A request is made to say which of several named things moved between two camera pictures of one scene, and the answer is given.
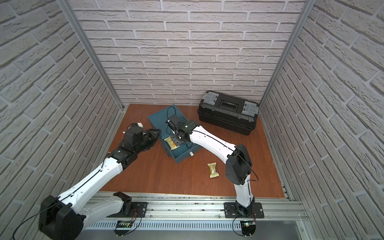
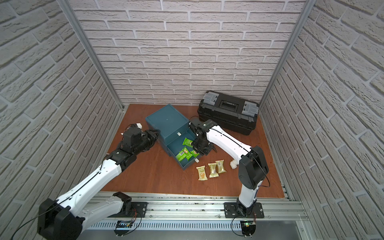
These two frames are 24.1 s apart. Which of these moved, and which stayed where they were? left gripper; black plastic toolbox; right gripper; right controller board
Moved: right gripper
Stayed: left gripper; black plastic toolbox; right controller board
